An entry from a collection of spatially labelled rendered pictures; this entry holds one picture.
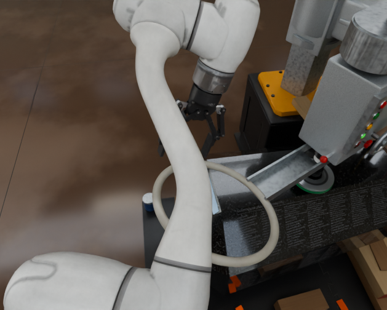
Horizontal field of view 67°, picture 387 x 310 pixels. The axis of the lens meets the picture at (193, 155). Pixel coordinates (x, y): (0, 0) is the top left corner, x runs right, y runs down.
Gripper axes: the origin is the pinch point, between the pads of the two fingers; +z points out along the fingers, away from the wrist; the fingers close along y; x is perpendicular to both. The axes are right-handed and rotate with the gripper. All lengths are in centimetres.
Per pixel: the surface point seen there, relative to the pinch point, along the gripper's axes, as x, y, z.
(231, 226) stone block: 13, 51, 59
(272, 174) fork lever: 13, 56, 23
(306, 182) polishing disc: 16, 87, 32
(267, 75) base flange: 120, 123, 19
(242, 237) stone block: 8, 57, 63
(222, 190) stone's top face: 30, 50, 51
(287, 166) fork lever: 15, 64, 20
